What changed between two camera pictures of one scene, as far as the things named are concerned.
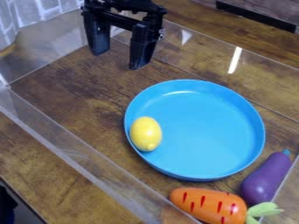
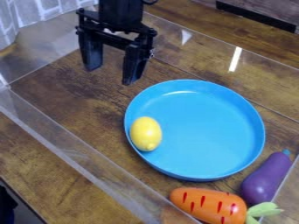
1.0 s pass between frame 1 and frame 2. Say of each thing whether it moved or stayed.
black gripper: moved
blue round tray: stayed
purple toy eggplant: stayed
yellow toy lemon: stayed
